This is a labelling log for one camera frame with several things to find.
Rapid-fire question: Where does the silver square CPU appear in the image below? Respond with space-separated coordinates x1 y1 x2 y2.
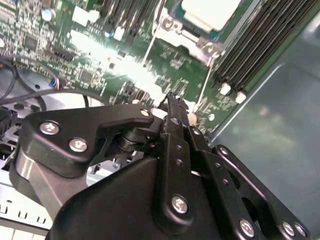
174 0 245 33

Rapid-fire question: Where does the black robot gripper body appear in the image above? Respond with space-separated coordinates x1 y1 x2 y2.
47 157 233 240

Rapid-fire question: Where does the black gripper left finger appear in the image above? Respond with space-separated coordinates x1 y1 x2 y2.
9 92 196 235

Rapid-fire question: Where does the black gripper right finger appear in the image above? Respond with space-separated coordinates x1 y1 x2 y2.
180 99 312 240

